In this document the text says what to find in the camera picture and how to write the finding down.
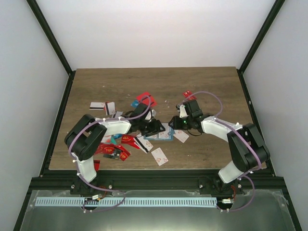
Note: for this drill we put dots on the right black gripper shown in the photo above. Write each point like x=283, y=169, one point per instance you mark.
x=176, y=124

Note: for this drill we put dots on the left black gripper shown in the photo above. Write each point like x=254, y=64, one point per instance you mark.
x=155, y=128

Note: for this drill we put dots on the white striped sunset card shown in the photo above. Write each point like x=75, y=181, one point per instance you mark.
x=143, y=144

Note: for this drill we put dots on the teal card holder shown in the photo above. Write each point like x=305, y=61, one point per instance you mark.
x=166, y=135

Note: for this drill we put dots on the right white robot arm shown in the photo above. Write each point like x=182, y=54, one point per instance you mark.
x=247, y=147

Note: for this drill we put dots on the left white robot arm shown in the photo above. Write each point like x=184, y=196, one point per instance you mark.
x=84, y=138

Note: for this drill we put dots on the red card white logo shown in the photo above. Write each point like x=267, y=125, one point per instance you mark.
x=129, y=140

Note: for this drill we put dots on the white VIP sunset card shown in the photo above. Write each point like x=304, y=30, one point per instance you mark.
x=180, y=135

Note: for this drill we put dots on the blue vip card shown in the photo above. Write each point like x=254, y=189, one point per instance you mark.
x=116, y=136
x=135, y=103

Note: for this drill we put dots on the blue VIP card lower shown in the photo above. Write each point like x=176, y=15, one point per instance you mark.
x=116, y=136

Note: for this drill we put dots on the red card far right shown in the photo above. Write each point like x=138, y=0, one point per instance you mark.
x=188, y=95

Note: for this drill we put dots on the white card vertical stripe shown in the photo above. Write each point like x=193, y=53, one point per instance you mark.
x=110, y=108

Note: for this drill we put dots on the red vip card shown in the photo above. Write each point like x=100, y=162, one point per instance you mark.
x=122, y=152
x=105, y=148

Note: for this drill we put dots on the white blossom card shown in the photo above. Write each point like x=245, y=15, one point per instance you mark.
x=159, y=156

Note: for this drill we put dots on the red VIP card left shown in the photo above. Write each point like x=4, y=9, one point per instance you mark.
x=105, y=148

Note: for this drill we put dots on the white card black stripe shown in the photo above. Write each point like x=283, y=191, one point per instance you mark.
x=97, y=106

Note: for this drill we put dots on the red stripe card front edge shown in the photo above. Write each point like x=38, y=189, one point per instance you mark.
x=96, y=165

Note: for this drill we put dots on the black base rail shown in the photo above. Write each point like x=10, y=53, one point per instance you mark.
x=203, y=181

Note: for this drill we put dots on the light blue slotted rail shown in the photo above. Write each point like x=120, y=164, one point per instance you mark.
x=129, y=202

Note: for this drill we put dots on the black frame post right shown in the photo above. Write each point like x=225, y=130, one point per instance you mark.
x=262, y=33

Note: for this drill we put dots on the black frame post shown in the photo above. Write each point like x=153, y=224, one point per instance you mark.
x=262, y=33
x=34, y=6

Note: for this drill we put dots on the black frame post left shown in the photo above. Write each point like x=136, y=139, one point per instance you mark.
x=34, y=6

